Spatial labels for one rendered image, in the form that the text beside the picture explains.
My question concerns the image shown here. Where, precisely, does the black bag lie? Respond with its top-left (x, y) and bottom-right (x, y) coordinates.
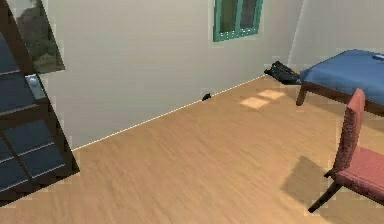
top-left (263, 60), bottom-right (302, 86)

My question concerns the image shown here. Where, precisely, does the teal framed window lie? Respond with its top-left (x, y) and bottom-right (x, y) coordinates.
top-left (212, 0), bottom-right (265, 43)

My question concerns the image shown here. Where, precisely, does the small silver object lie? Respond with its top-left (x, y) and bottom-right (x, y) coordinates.
top-left (25, 74), bottom-right (47, 101)

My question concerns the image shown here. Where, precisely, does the dark blue chest of drawers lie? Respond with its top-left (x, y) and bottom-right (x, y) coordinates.
top-left (0, 0), bottom-right (81, 207)

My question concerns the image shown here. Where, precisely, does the framed landscape picture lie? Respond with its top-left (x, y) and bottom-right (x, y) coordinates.
top-left (7, 0), bottom-right (67, 75)

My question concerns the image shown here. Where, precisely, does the pink upholstered chair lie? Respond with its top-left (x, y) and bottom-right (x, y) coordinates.
top-left (307, 87), bottom-right (384, 214)

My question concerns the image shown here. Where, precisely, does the blue bed with wooden frame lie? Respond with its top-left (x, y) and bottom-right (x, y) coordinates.
top-left (295, 49), bottom-right (384, 118)

